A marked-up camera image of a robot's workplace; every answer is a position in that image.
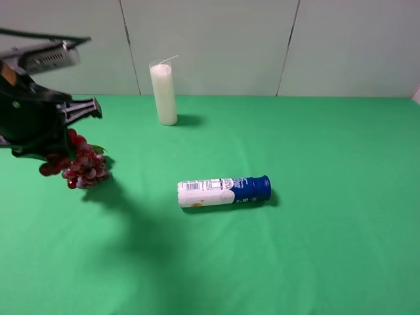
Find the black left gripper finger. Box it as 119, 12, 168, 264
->
64, 97, 102, 125

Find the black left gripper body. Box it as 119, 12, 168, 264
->
1, 78, 73, 160

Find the red grape bunch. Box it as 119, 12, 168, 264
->
39, 129, 111, 189

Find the tall white candle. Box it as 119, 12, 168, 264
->
149, 55, 178, 126

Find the white and blue bottle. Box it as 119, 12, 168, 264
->
177, 175, 272, 208

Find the green table cloth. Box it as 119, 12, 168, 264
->
1, 96, 419, 314

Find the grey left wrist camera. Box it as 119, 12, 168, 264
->
1, 40, 80, 75

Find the black left camera cable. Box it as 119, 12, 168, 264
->
0, 27, 93, 44

